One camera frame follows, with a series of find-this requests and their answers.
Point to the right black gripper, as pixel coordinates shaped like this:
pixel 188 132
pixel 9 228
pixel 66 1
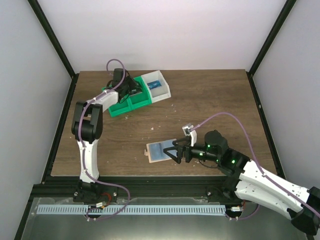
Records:
pixel 180 152

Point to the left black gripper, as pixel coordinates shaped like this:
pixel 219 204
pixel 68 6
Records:
pixel 131 86

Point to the black VIP card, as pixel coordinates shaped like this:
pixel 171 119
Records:
pixel 137 89

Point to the pink leather card holder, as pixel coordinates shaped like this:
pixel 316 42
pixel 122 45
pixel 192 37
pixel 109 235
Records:
pixel 155 151

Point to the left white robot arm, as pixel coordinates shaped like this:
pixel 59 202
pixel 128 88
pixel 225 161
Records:
pixel 87 127

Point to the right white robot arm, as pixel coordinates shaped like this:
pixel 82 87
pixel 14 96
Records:
pixel 246 180

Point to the blue card in bin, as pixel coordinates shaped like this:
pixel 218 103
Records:
pixel 154 84

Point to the middle green bin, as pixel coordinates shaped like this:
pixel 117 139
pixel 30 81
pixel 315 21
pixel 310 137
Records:
pixel 139 100

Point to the green bin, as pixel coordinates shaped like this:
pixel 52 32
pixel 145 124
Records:
pixel 122 106
pixel 139 100

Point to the left green bin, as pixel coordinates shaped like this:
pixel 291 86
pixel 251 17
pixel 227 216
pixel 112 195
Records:
pixel 122 106

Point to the white bin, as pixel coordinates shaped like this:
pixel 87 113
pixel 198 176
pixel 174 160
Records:
pixel 160 93

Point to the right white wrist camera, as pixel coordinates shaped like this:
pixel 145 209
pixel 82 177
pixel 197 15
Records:
pixel 189 131

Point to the light blue slotted cable duct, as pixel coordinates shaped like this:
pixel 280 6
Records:
pixel 69 209

